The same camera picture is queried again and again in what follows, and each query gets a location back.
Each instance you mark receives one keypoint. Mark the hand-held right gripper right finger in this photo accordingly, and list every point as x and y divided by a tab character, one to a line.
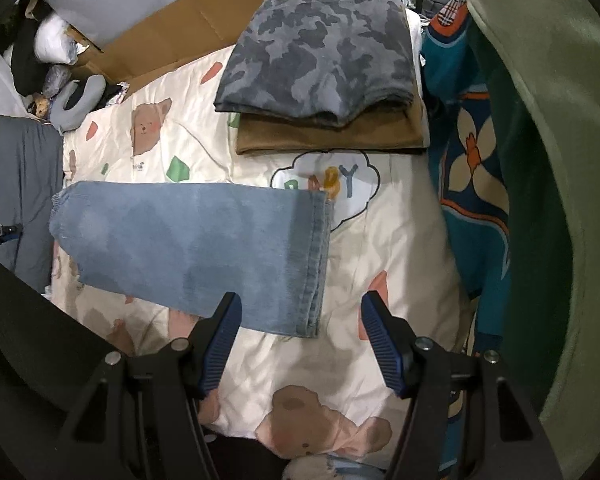
385	350

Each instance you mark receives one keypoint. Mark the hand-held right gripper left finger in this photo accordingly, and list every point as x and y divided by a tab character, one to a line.
220	345

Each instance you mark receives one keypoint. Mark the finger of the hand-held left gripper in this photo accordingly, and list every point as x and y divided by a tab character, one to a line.
14	231

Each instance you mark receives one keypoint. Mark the light blue denim pants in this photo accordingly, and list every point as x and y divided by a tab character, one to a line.
180	250

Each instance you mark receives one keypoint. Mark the person's left forearm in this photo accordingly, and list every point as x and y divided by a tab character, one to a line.
30	330

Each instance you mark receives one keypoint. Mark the pile of black clothes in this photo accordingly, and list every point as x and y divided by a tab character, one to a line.
25	60

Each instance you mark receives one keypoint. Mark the cream bear printed blanket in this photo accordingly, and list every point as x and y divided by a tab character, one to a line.
405	240

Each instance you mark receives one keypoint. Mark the small plush bear doll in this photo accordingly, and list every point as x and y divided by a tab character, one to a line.
41	106

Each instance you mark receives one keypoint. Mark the grey neck pillow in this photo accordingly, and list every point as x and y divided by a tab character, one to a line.
67	110

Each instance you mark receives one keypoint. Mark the clear plastic bag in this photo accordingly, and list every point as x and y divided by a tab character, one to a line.
57	77

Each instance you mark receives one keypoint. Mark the floral printed cloth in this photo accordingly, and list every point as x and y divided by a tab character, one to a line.
120	92

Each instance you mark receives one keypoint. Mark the white plastic bag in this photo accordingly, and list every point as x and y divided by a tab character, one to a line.
55	40

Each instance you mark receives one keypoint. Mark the teal flower patterned blanket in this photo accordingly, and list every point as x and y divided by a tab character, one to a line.
465	170

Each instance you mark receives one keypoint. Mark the folded brown garment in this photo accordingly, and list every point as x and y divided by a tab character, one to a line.
330	140

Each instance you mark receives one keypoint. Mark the flattened cardboard box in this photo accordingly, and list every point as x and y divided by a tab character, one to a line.
180	30

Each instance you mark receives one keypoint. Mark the green fleece blanket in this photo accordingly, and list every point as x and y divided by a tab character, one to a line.
555	135

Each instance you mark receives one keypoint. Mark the folded grey camouflage garment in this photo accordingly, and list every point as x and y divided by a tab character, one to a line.
320	50

